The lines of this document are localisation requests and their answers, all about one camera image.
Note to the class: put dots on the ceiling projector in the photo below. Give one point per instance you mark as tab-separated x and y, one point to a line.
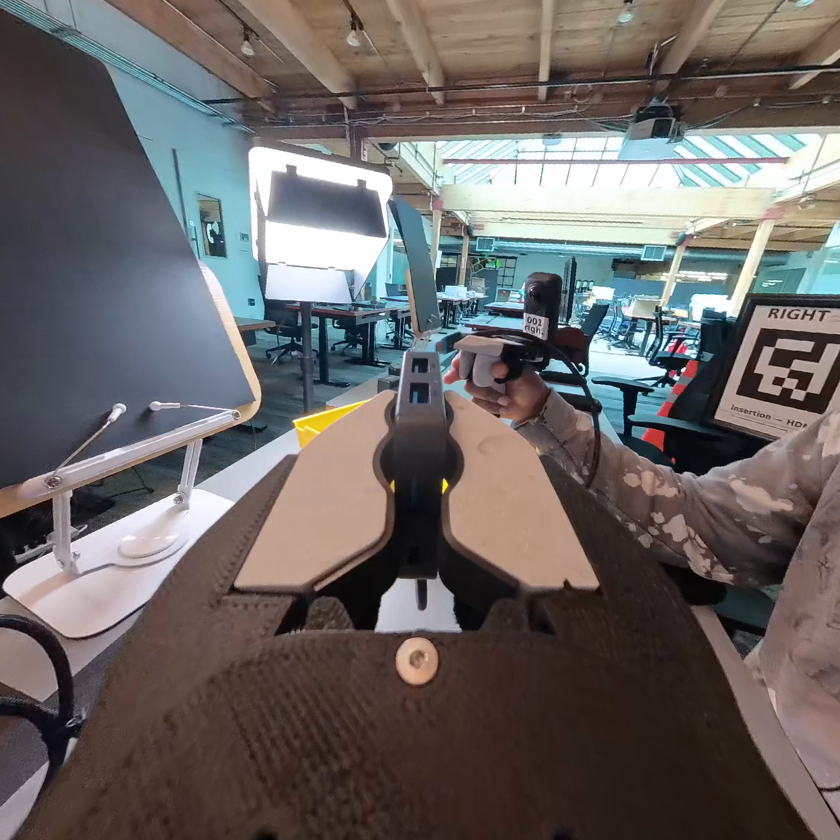
653	134

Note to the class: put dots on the ceiling spot lamp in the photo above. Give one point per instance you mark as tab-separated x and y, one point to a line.
627	12
353	36
247	46

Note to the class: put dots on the white metal tablet stand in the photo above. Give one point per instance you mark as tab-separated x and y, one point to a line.
72	590

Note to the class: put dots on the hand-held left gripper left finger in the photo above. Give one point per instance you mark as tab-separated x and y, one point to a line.
328	499

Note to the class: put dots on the black board with wooden edge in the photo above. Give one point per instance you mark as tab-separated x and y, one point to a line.
420	262
98	262

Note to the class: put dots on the black office chair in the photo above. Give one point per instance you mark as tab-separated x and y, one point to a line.
702	367
282	321

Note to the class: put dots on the person's right forearm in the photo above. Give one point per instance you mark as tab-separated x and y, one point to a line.
689	512

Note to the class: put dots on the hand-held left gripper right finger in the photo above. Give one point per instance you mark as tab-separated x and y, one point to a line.
512	512

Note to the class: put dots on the black multiport hub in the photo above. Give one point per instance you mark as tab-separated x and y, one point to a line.
420	459

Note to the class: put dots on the wooden top office desk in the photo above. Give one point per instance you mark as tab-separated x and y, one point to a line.
348	308

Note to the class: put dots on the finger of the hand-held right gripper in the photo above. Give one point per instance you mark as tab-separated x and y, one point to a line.
485	342

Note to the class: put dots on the studio light panel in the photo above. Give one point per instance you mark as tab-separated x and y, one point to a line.
315	249

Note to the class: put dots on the person's right hand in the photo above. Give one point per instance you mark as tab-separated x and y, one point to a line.
522	400

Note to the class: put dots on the framed black white marker sign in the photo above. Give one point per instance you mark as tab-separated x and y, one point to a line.
781	367

